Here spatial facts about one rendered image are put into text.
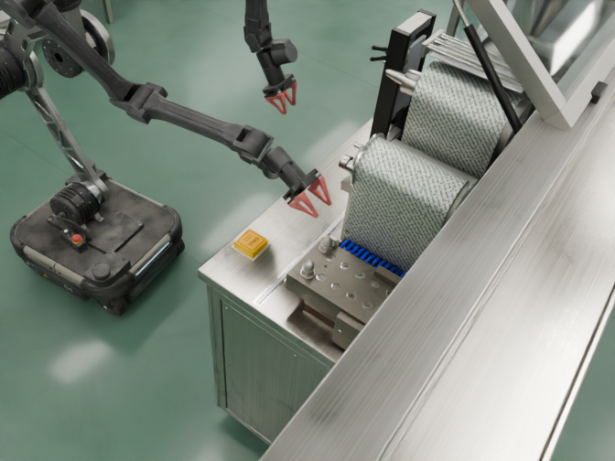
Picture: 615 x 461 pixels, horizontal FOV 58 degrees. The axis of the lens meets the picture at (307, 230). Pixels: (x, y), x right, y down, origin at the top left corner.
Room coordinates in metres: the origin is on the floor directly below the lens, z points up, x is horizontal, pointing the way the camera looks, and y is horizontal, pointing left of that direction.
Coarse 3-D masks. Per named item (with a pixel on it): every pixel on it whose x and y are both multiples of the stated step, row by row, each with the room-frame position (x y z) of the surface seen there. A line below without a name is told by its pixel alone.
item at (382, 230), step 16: (352, 192) 1.01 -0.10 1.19; (352, 208) 1.00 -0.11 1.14; (368, 208) 0.98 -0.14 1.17; (384, 208) 0.96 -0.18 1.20; (352, 224) 1.00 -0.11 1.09; (368, 224) 0.98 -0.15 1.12; (384, 224) 0.95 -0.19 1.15; (400, 224) 0.93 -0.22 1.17; (416, 224) 0.92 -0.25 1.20; (352, 240) 0.99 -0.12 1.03; (368, 240) 0.97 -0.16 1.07; (384, 240) 0.95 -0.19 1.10; (400, 240) 0.93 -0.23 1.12; (416, 240) 0.91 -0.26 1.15; (432, 240) 0.89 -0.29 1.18; (384, 256) 0.94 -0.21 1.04; (400, 256) 0.92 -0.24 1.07; (416, 256) 0.90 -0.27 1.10
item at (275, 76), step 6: (276, 66) 1.56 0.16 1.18; (264, 72) 1.54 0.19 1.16; (270, 72) 1.53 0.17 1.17; (276, 72) 1.53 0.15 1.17; (282, 72) 1.55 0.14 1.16; (270, 78) 1.53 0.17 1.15; (276, 78) 1.53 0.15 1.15; (282, 78) 1.54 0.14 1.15; (288, 78) 1.55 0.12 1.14; (270, 84) 1.53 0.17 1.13; (276, 84) 1.52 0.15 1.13; (282, 84) 1.52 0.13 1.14; (264, 90) 1.51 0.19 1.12; (270, 90) 1.50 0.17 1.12; (276, 90) 1.49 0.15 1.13
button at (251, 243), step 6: (246, 234) 1.06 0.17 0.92; (252, 234) 1.07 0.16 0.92; (258, 234) 1.07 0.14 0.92; (240, 240) 1.04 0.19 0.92; (246, 240) 1.04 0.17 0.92; (252, 240) 1.05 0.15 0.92; (258, 240) 1.05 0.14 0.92; (264, 240) 1.05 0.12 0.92; (234, 246) 1.03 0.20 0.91; (240, 246) 1.02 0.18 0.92; (246, 246) 1.02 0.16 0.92; (252, 246) 1.02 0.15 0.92; (258, 246) 1.03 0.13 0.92; (264, 246) 1.04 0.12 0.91; (246, 252) 1.01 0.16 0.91; (252, 252) 1.00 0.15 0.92; (258, 252) 1.02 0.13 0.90
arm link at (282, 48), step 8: (248, 40) 1.55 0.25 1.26; (256, 40) 1.54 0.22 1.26; (272, 40) 1.58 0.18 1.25; (280, 40) 1.55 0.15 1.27; (288, 40) 1.54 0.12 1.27; (256, 48) 1.53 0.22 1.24; (272, 48) 1.54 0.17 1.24; (280, 48) 1.53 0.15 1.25; (288, 48) 1.53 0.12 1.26; (296, 48) 1.55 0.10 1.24; (272, 56) 1.53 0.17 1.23; (280, 56) 1.51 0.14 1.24; (288, 56) 1.51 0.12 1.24; (296, 56) 1.54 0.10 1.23; (280, 64) 1.53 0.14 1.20
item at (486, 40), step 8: (464, 8) 2.07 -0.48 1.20; (472, 16) 1.97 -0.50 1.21; (480, 24) 1.96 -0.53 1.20; (456, 32) 2.06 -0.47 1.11; (464, 32) 1.98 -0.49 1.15; (480, 32) 1.95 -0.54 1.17; (464, 40) 1.98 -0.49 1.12; (488, 40) 1.93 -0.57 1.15; (488, 48) 1.93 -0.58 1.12; (496, 48) 1.91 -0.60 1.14
